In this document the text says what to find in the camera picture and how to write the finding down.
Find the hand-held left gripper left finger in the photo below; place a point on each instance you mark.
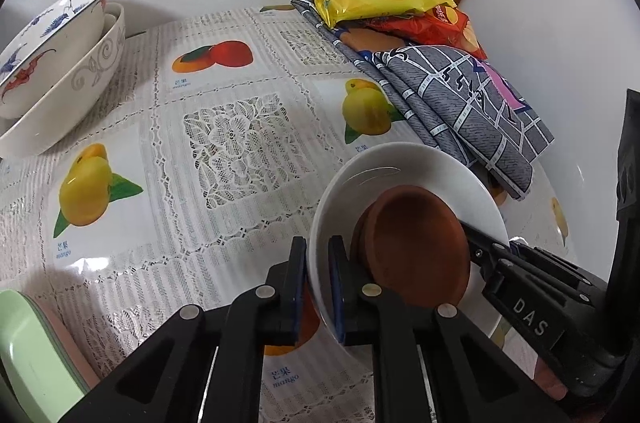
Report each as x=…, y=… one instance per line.
x=297, y=283

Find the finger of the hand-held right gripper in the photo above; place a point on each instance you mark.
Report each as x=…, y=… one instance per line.
x=487, y=248

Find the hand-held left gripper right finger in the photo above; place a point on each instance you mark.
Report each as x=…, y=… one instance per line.
x=337, y=288

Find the brown round plate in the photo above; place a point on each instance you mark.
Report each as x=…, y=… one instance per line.
x=415, y=243

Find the white round plate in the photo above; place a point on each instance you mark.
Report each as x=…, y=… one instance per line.
x=400, y=168

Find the green square plate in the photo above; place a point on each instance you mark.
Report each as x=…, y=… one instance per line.
x=30, y=353

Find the grey patterned cloth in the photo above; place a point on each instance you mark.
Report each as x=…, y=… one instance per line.
x=450, y=103

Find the red chips bag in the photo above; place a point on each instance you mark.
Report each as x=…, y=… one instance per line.
x=440, y=28

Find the pink plate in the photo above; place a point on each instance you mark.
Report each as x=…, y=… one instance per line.
x=70, y=348

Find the large white bowl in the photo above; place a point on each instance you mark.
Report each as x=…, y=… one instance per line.
x=65, y=103

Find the blue crane print bowl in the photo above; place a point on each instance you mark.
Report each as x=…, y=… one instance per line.
x=45, y=53

